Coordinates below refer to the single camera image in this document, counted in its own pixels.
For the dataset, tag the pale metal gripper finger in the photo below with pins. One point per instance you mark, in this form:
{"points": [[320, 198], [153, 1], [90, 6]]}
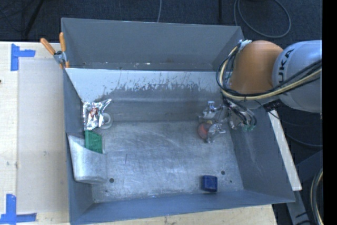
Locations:
{"points": [[209, 110], [214, 132]]}

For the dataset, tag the orange-red toy fruit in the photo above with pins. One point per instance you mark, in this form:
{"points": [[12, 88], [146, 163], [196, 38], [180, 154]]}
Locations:
{"points": [[203, 129]]}

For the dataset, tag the dark blue cup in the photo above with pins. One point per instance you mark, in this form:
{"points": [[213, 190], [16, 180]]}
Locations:
{"points": [[209, 183]]}

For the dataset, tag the grey metal bin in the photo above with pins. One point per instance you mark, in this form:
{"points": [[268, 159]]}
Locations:
{"points": [[163, 160]]}

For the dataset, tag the clear tape roll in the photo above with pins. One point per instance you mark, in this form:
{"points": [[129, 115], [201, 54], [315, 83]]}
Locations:
{"points": [[108, 120]]}

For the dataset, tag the silver foil packet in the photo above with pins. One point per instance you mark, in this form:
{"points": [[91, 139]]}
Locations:
{"points": [[93, 113]]}

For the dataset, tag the dark green flat block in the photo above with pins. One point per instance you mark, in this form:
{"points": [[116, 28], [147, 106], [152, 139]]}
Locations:
{"points": [[93, 141]]}

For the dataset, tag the pale grey cloth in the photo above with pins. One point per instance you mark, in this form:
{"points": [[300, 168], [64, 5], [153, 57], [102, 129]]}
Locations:
{"points": [[88, 166]]}

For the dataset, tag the pale wood flat board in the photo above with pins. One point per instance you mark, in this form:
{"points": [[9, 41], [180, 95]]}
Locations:
{"points": [[39, 139]]}

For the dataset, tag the black cylinder on white bracket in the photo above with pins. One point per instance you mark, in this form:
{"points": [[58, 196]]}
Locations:
{"points": [[272, 106]]}

